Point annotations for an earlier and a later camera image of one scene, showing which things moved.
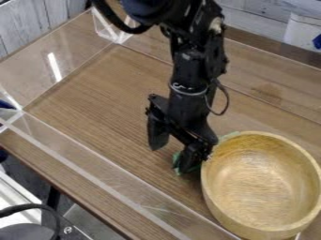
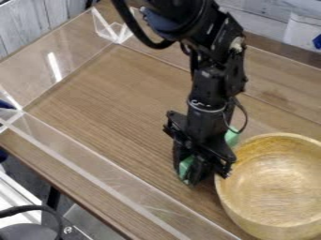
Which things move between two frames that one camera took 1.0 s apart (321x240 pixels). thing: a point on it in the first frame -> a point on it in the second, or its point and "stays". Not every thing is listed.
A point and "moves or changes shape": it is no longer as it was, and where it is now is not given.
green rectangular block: x=177 y=156 moves or changes shape
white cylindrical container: x=303 y=29 stays
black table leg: x=53 y=201 stays
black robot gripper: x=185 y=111 -> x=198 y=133
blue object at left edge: x=6 y=104 stays
